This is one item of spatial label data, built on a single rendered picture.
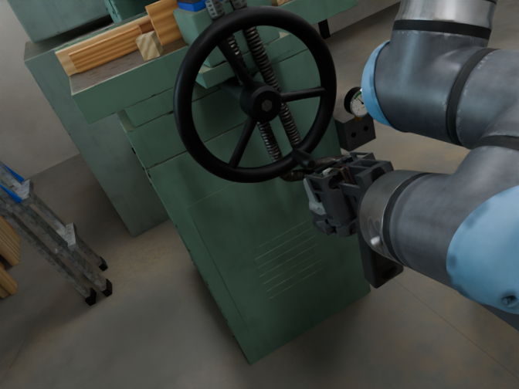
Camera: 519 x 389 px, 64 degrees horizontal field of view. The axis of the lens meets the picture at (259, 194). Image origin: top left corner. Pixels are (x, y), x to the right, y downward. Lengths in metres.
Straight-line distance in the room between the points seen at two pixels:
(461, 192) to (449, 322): 1.00
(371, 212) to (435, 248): 0.09
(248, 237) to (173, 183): 0.25
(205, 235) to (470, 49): 0.71
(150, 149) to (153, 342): 0.85
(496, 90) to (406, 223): 0.13
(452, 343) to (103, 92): 1.05
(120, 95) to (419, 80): 0.55
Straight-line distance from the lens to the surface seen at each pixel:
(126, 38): 0.96
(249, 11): 0.66
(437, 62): 0.42
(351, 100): 0.93
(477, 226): 0.30
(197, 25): 0.73
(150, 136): 0.84
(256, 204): 0.98
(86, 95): 0.81
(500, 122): 0.37
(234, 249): 1.02
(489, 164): 0.34
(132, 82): 0.81
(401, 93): 0.43
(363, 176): 0.42
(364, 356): 1.26
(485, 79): 0.39
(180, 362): 1.44
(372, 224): 0.40
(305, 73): 0.93
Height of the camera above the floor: 1.06
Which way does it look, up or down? 33 degrees down
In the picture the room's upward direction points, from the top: 20 degrees counter-clockwise
